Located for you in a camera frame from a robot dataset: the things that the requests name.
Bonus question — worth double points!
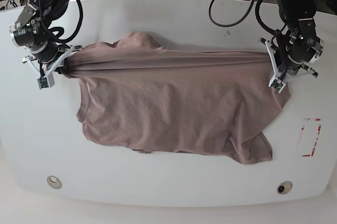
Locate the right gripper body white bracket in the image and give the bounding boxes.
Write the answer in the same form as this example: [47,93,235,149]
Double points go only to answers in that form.
[22,43,82,77]

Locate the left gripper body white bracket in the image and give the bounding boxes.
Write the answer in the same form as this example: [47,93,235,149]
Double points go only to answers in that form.
[259,37,323,82]

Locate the mauve pink T-shirt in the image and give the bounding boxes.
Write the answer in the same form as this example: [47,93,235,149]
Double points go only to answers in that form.
[64,33,291,165]

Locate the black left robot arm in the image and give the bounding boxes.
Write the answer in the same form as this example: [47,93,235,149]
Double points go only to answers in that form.
[255,0,323,86]

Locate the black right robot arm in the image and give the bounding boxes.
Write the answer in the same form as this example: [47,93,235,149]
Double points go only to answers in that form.
[10,0,84,77]

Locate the red tape rectangle marking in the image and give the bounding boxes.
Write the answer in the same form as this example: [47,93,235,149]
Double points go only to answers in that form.
[298,118,323,157]

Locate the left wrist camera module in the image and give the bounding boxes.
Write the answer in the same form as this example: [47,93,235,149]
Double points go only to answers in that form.
[269,77,286,93]

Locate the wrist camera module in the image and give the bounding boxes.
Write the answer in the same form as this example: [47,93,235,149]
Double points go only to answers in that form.
[269,77,286,93]
[37,75,55,90]

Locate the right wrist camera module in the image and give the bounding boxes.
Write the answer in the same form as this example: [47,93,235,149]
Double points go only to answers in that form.
[37,75,55,90]

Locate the left table cable grommet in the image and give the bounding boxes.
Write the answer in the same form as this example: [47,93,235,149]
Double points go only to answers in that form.
[47,176,62,189]

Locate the table cable grommet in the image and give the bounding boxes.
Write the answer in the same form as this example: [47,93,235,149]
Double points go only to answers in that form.
[47,176,62,189]
[276,181,293,195]

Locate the right table cable grommet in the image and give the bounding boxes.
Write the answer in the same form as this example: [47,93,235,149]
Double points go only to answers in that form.
[276,181,293,195]

